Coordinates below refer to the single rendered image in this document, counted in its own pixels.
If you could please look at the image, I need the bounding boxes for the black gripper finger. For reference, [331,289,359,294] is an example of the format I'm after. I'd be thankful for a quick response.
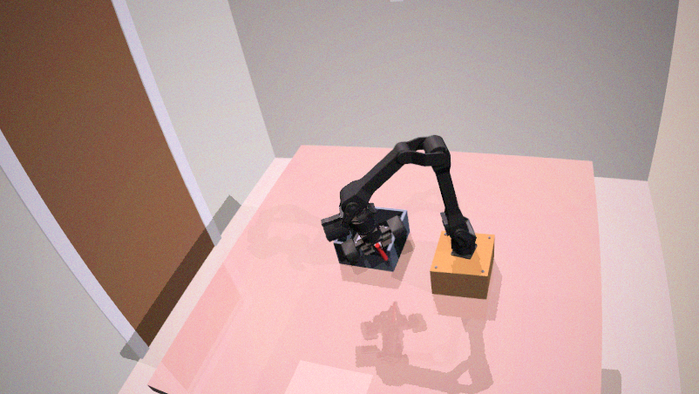
[365,246,381,255]
[381,239,392,253]

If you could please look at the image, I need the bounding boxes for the red peg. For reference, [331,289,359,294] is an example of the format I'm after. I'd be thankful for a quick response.
[375,243,388,261]

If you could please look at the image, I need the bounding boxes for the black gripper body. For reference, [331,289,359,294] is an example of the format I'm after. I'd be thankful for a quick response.
[341,215,407,262]

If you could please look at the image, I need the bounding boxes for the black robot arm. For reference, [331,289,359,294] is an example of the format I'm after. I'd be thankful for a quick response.
[321,135,478,260]

